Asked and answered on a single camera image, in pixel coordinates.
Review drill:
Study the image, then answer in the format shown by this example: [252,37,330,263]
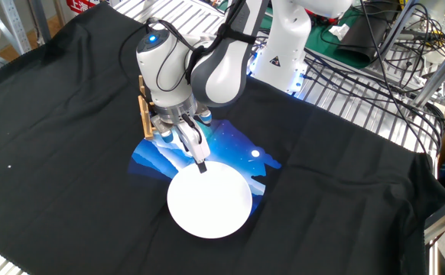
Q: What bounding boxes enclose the crumpled white paper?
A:
[328,23,351,41]

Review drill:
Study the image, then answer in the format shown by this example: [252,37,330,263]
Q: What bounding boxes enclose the black cloth with blue print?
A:
[0,2,445,275]

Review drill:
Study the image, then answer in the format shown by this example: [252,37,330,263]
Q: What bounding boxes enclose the aluminium table edge rail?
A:
[423,194,445,245]

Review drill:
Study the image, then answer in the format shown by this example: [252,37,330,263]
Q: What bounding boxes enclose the black pouch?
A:
[336,14,391,65]

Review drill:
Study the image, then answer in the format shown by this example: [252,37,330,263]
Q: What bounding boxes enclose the red sign white characters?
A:
[66,0,107,15]

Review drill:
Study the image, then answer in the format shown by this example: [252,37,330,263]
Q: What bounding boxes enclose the white round plate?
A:
[166,160,254,240]

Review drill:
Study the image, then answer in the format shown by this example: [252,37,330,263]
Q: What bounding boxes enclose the grey perforated metal frame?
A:
[0,0,32,57]

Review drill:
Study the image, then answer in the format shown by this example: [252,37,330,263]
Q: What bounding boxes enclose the aluminium profile strut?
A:
[411,36,445,110]

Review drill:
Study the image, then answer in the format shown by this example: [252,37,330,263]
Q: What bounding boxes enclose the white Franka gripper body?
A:
[174,121,213,165]

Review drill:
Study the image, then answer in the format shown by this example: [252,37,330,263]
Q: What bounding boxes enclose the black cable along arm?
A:
[118,17,258,145]

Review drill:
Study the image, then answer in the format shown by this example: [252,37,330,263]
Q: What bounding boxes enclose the wooden dish rack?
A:
[138,74,155,141]

